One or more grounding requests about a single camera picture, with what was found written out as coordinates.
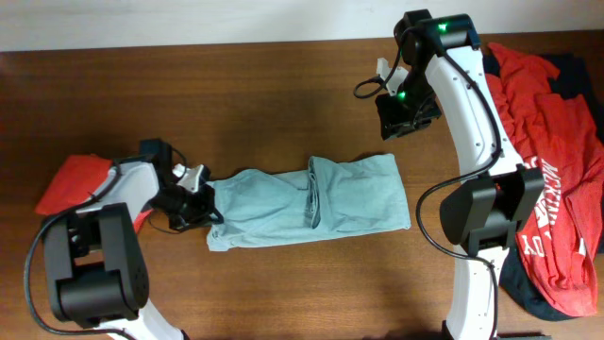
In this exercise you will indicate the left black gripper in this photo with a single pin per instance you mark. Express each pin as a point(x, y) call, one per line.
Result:
point(207, 209)

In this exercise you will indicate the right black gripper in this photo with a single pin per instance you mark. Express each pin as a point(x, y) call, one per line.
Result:
point(395, 123)

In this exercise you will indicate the light grey t-shirt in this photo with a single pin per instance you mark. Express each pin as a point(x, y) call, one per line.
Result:
point(328, 200)

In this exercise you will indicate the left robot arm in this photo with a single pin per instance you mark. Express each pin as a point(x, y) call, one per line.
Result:
point(95, 271)

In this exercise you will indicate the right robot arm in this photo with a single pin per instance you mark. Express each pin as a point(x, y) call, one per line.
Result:
point(495, 192)

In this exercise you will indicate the folded red cloth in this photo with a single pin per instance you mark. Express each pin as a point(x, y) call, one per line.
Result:
point(80, 176)

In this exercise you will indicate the red printed t-shirt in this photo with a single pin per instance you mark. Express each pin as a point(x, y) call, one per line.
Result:
point(557, 165)

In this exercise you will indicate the dark navy garment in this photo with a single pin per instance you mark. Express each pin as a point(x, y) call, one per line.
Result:
point(519, 283)

